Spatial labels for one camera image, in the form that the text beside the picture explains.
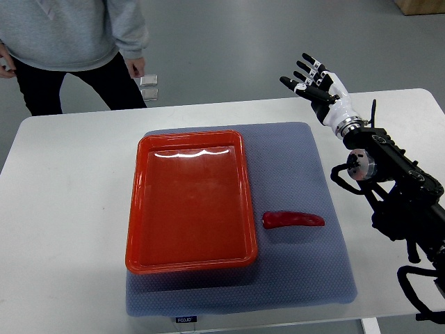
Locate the lower metal floor plate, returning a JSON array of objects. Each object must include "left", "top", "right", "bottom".
[{"left": 140, "top": 88, "right": 159, "bottom": 101}]

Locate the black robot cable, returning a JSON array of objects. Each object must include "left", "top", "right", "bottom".
[{"left": 368, "top": 99, "right": 378, "bottom": 129}]

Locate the person's left hand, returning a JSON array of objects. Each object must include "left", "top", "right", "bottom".
[{"left": 125, "top": 57, "right": 145, "bottom": 79}]

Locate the black label tag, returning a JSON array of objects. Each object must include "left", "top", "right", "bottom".
[{"left": 175, "top": 315, "right": 197, "bottom": 324}]

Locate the red pepper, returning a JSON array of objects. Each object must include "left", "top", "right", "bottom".
[{"left": 262, "top": 211, "right": 325, "bottom": 230}]

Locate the upper metal floor plate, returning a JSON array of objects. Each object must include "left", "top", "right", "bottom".
[{"left": 139, "top": 74, "right": 158, "bottom": 87}]

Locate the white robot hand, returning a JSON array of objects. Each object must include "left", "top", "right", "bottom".
[{"left": 280, "top": 53, "right": 359, "bottom": 127}]

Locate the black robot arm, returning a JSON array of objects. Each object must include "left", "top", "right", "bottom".
[{"left": 280, "top": 53, "right": 444, "bottom": 324}]

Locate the person in grey sweatshirt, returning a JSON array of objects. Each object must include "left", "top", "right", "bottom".
[{"left": 1, "top": 1, "right": 149, "bottom": 116}]

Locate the red plastic tray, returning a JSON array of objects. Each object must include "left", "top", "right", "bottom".
[{"left": 125, "top": 130, "right": 258, "bottom": 275}]

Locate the blue-grey textured mat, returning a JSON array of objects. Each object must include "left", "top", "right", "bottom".
[{"left": 126, "top": 122, "right": 357, "bottom": 317}]

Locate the cardboard box corner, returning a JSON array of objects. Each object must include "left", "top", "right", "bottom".
[{"left": 394, "top": 0, "right": 444, "bottom": 15}]

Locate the white table leg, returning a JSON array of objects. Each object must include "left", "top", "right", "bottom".
[{"left": 360, "top": 317, "right": 381, "bottom": 334}]

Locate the person's right hand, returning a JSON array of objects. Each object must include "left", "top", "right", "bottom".
[{"left": 0, "top": 43, "right": 17, "bottom": 79}]

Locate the metal floor plate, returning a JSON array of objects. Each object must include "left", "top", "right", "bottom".
[
  {"left": 139, "top": 74, "right": 158, "bottom": 87},
  {"left": 140, "top": 88, "right": 159, "bottom": 101}
]

